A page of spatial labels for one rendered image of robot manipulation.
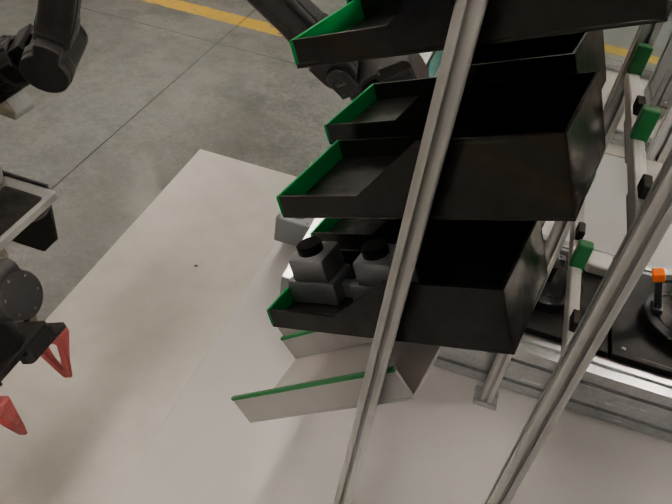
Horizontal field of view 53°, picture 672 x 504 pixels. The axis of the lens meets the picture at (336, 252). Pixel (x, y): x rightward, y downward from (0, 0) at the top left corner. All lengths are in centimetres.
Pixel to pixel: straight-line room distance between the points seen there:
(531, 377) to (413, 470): 26
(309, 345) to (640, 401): 56
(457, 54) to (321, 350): 57
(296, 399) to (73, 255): 192
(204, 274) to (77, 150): 198
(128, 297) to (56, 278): 133
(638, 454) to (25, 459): 95
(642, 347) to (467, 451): 35
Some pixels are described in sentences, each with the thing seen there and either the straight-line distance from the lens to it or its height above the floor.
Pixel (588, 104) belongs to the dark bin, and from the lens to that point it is 60.
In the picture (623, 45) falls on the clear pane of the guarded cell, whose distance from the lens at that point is 248.
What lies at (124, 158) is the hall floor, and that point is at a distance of 316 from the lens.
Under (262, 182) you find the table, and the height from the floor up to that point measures 86.
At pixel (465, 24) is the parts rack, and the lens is 49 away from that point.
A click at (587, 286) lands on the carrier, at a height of 97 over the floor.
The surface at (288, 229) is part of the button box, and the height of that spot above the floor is 94.
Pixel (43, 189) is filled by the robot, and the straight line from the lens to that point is 124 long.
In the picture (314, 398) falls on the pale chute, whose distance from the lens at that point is 83.
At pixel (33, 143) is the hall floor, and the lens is 331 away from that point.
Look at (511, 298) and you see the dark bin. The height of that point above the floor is 135.
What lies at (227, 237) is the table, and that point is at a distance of 140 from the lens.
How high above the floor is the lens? 177
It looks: 41 degrees down
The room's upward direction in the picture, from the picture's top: 10 degrees clockwise
